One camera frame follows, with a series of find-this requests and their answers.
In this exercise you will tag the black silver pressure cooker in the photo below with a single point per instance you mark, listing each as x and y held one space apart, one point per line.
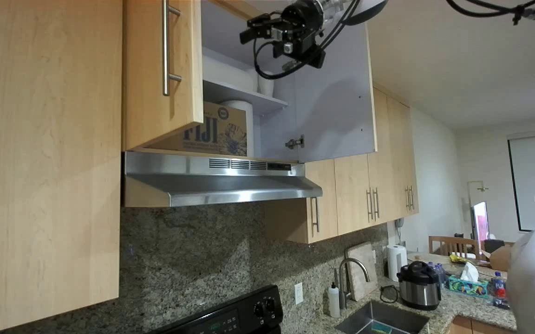
419 287

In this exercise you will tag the wooden cabinet door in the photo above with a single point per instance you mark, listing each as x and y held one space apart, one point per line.
163 70

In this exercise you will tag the wooden upper cabinets right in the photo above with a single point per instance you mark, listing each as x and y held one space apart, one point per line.
360 192

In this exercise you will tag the white paper towel roll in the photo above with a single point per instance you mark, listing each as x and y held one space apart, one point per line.
397 257

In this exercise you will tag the stainless steel range hood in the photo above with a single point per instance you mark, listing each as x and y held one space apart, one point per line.
180 181

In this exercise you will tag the wooden cutting board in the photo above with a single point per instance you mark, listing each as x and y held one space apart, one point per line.
367 255

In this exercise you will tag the black stove control panel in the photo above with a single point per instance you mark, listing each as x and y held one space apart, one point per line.
258 313

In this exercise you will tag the steel kitchen sink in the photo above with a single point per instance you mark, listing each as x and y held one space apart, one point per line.
380 318

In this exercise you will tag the white cups on shelf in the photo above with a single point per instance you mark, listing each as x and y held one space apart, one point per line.
267 86

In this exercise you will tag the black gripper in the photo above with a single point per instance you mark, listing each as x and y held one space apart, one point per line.
295 33

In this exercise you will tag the white wall outlet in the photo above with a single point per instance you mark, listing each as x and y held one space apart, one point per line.
298 294

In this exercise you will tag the tissue box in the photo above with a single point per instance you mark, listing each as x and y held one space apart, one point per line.
469 283

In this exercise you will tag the white soap bottle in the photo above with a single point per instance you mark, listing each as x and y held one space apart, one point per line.
334 300

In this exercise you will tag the open right cabinet door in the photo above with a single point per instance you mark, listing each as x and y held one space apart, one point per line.
330 111

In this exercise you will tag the wooden chair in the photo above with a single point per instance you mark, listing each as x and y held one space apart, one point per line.
447 246

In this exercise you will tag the chrome kitchen faucet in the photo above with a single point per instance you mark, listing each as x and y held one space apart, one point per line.
349 289

